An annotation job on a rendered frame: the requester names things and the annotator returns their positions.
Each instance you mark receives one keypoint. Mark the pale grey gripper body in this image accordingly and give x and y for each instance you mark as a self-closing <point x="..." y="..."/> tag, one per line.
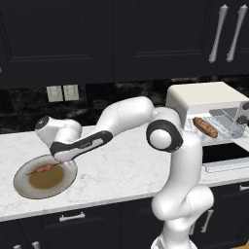
<point x="72" y="164"/>

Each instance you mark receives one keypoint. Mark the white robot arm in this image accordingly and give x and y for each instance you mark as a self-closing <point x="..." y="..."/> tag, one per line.
<point x="181" y="168"/>

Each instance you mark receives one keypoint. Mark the kebab skewer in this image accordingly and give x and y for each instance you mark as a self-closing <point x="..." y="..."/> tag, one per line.
<point x="44" y="168"/>

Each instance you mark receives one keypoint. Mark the black base cupboard door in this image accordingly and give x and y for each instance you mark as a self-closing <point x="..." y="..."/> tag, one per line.
<point x="81" y="238"/>
<point x="227" y="223"/>
<point x="139" y="223"/>

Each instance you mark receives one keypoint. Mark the brown baguette bread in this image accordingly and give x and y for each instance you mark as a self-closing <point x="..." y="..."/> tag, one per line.
<point x="205" y="126"/>

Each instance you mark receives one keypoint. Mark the white toaster oven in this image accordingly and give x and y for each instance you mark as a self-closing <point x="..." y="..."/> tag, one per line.
<point x="204" y="95"/>

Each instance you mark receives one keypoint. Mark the dark toaster oven knob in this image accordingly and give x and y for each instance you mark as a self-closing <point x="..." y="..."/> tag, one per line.
<point x="243" y="120"/>
<point x="246" y="105"/>

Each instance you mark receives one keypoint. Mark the grey plate with brown centre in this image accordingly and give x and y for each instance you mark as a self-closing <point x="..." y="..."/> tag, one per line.
<point x="48" y="183"/>

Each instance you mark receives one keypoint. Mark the black drawer front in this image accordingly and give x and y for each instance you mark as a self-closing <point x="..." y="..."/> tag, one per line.
<point x="97" y="215"/>
<point x="231" y="189"/>

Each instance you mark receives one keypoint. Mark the white wall socket plate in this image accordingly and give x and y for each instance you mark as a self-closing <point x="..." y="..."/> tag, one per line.
<point x="71" y="92"/>
<point x="54" y="93"/>

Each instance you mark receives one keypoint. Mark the wide black wall cupboard door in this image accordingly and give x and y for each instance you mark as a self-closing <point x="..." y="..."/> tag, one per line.
<point x="55" y="39"/>

